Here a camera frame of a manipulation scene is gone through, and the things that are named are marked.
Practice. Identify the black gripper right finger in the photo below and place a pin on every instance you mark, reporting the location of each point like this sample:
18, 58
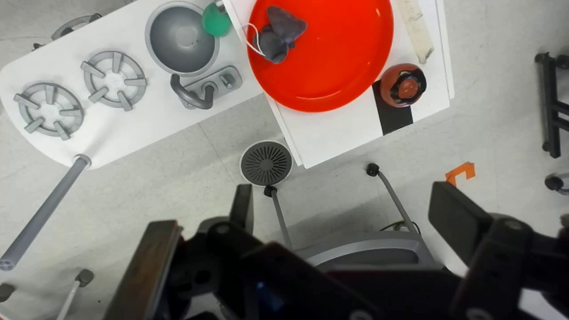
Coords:
456, 220

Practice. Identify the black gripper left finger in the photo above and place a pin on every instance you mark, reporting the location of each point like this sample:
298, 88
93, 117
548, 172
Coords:
244, 215

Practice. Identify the grey plush toy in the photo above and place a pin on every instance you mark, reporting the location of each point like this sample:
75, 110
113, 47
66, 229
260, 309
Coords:
282, 33

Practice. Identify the grey toy faucet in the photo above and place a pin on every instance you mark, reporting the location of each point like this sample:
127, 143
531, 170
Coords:
196, 95

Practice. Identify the white toy stove top panel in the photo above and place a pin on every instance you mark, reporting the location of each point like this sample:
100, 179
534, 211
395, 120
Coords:
118, 135

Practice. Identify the orange round plate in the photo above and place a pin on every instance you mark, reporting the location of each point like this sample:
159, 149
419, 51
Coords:
339, 60

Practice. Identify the grey toy stove burner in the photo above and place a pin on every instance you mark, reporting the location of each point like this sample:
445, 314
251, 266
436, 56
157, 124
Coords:
115, 81
49, 111

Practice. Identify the grey toy sink bowl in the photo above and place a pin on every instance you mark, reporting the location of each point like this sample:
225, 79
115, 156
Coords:
180, 39

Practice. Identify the cream plastic toy piece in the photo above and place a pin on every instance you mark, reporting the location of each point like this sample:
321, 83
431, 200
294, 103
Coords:
419, 33

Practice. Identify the grey round floor base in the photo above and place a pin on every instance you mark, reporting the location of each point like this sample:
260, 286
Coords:
267, 163

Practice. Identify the grey four legged chair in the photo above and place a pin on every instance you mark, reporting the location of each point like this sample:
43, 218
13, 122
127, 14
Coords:
367, 252

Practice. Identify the brown small bowl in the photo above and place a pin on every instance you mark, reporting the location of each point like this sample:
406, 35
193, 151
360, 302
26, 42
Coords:
403, 87

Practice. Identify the green round knob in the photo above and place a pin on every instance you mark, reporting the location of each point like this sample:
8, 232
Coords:
216, 21

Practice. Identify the grey support tube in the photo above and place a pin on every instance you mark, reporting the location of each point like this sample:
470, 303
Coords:
45, 211

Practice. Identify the black metal frame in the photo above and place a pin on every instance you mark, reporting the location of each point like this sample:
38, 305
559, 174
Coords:
552, 101

